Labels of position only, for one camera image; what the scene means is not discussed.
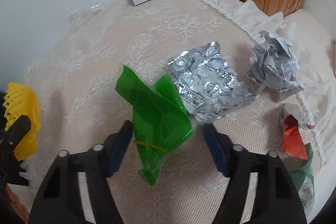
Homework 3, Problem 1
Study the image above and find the green cellophane wrapper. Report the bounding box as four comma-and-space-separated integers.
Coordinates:
115, 65, 193, 186

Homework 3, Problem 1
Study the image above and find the dark green white wrapper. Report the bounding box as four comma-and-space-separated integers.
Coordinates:
289, 143, 315, 217

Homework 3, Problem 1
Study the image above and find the red crumpled wrapper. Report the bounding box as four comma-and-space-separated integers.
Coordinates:
282, 115, 308, 160

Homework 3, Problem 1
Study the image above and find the silver foil blister pack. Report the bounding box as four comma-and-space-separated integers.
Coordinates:
167, 42, 258, 124

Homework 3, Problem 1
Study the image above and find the crumpled grey printed paper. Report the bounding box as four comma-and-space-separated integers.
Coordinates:
244, 31, 304, 102

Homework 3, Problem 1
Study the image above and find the pink bed sheet mattress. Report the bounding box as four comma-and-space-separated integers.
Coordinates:
283, 9, 335, 82

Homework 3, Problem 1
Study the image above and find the clear plastic bottle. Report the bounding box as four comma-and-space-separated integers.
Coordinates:
64, 2, 101, 28

